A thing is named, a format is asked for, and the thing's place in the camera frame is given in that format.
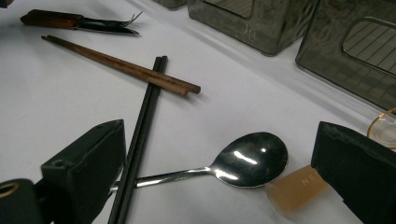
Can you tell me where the brown wooden chopstick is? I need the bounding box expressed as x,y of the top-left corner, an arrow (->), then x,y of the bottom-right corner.
46,35 -> 202,95
41,35 -> 191,97

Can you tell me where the wooden-handled steel fork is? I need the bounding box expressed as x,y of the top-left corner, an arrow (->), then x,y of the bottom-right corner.
20,8 -> 144,30

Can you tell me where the smoky translucent plastic bin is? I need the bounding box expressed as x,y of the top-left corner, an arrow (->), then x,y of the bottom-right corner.
187,0 -> 320,57
295,0 -> 396,112
152,0 -> 189,9

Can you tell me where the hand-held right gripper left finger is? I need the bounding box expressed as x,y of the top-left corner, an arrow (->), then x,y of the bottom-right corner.
41,119 -> 127,224

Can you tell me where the black chopstick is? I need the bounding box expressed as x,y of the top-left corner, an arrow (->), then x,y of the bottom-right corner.
116,55 -> 169,224
106,56 -> 163,224

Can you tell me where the stainless steel spoon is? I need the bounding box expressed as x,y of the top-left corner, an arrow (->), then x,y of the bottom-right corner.
110,131 -> 290,194

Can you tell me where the wooden-handled steel knife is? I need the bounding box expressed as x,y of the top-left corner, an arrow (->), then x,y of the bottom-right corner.
21,18 -> 140,36

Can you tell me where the white table cover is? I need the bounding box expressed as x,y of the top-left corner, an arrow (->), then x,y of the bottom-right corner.
0,0 -> 396,224

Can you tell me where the amber translucent spoon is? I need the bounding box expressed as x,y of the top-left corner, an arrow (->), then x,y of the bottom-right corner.
264,106 -> 396,217

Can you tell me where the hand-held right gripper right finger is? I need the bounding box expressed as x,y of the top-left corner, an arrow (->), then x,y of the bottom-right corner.
310,120 -> 396,224

